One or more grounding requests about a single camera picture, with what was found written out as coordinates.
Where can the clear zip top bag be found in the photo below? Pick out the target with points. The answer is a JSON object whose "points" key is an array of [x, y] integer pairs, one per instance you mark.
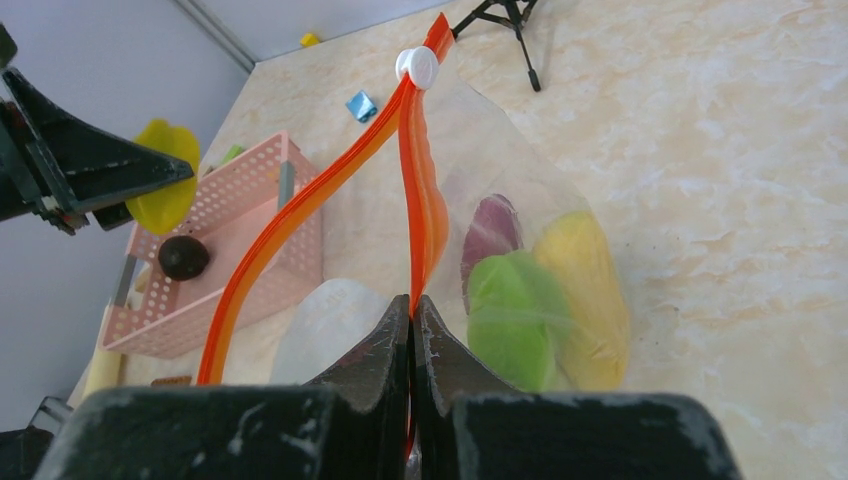
{"points": [[455, 148]]}

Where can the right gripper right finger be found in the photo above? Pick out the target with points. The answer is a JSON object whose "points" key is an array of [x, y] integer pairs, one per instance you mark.
{"points": [[474, 425]]}

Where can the dark brown round toy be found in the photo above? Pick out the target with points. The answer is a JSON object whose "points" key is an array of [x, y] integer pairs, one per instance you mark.
{"points": [[183, 258]]}

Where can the yellow mango toy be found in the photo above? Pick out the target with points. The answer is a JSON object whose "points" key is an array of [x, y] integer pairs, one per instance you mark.
{"points": [[593, 346]]}

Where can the dark red sweet potato toy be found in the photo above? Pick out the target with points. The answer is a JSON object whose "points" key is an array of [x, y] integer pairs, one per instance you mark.
{"points": [[494, 230]]}

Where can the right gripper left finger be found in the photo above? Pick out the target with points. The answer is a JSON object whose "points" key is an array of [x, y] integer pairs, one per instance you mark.
{"points": [[349, 422]]}

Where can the green block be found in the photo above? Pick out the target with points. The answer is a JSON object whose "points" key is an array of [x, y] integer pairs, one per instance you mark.
{"points": [[233, 152]]}

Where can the green pepper toy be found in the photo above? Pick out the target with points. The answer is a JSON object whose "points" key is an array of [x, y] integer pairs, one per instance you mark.
{"points": [[516, 311]]}

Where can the pink plastic basket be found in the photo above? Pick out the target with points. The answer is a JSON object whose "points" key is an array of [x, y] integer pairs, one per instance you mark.
{"points": [[232, 205]]}

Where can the yellow toy at wall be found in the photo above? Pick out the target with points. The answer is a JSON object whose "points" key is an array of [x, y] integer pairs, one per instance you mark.
{"points": [[309, 39]]}

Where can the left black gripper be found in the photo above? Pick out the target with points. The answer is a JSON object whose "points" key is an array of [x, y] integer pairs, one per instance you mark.
{"points": [[57, 166]]}

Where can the blue block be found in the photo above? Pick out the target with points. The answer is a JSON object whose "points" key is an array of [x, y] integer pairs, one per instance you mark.
{"points": [[361, 107]]}

